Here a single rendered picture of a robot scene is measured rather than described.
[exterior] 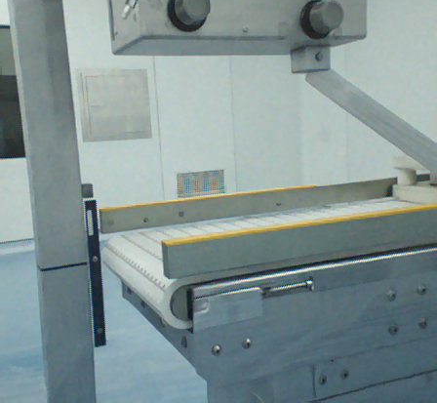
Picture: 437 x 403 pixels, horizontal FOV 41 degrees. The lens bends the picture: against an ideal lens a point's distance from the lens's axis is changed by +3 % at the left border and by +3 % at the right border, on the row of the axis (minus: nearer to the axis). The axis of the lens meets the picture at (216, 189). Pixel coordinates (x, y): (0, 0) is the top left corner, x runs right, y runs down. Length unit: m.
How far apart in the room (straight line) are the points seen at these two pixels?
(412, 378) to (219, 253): 0.33
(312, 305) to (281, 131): 5.88
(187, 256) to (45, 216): 0.30
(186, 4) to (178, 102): 5.47
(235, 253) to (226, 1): 0.22
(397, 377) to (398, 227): 0.19
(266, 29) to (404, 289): 0.32
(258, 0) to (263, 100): 5.84
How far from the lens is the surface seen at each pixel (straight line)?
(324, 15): 0.52
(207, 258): 0.53
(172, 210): 0.80
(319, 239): 0.58
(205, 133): 6.03
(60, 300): 0.80
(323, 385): 0.69
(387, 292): 0.65
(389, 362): 0.73
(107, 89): 5.68
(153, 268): 0.59
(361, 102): 0.59
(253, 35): 0.51
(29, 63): 0.77
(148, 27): 0.48
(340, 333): 0.63
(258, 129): 6.31
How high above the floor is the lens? 1.05
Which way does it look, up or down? 6 degrees down
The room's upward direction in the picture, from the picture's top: 3 degrees counter-clockwise
